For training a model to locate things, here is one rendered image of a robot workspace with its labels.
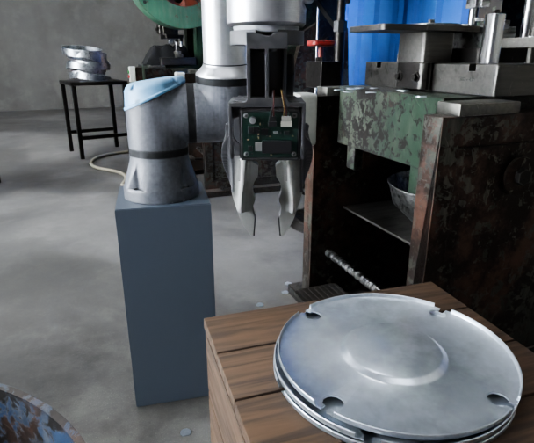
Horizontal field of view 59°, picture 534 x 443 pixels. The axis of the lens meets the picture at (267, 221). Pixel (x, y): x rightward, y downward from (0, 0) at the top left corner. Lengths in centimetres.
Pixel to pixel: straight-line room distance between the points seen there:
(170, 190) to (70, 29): 666
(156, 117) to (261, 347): 47
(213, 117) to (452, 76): 50
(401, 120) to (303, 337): 58
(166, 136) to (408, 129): 50
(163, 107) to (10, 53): 668
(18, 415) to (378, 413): 34
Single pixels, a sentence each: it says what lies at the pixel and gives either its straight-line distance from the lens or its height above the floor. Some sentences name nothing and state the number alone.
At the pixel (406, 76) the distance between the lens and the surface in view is 116.
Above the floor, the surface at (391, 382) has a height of 37.
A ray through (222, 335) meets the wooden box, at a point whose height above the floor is 35.
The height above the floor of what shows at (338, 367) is 37.
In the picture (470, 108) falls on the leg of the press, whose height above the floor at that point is 63.
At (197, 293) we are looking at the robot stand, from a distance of 99.
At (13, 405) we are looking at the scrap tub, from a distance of 43.
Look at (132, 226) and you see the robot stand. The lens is 93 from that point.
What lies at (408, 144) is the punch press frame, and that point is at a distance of 105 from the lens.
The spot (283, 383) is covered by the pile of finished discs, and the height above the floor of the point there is 37.
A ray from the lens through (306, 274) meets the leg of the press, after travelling 143.
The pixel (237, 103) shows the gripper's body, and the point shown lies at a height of 68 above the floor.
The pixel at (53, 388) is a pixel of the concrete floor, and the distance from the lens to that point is 125.
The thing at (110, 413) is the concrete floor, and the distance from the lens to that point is 114.
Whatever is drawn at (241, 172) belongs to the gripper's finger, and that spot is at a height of 61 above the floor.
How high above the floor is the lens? 72
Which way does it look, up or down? 19 degrees down
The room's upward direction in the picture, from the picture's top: straight up
